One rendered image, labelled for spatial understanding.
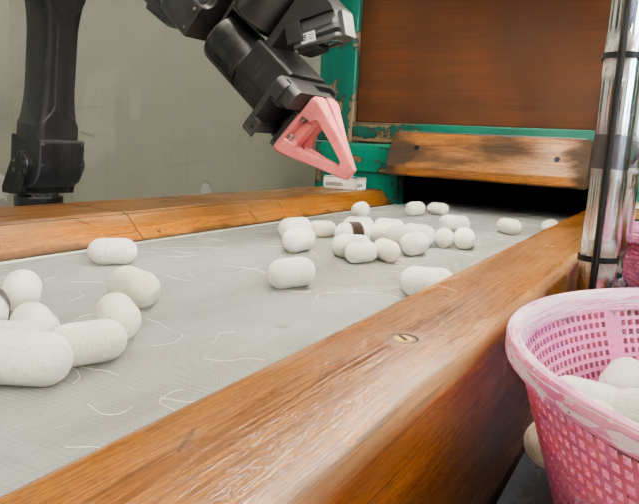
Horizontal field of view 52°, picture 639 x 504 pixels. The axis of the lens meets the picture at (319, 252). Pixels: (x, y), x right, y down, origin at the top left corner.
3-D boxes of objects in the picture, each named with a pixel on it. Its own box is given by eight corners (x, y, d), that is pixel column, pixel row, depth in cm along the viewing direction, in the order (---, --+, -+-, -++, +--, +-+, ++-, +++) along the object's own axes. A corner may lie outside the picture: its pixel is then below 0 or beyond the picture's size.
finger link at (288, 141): (393, 150, 66) (334, 88, 68) (363, 149, 60) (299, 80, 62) (351, 197, 69) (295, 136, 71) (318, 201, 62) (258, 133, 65)
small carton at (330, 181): (322, 187, 105) (323, 175, 105) (333, 186, 108) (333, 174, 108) (356, 190, 102) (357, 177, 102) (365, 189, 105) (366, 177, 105)
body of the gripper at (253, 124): (342, 97, 68) (298, 51, 70) (291, 88, 59) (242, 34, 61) (305, 143, 71) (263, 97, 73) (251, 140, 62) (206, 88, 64)
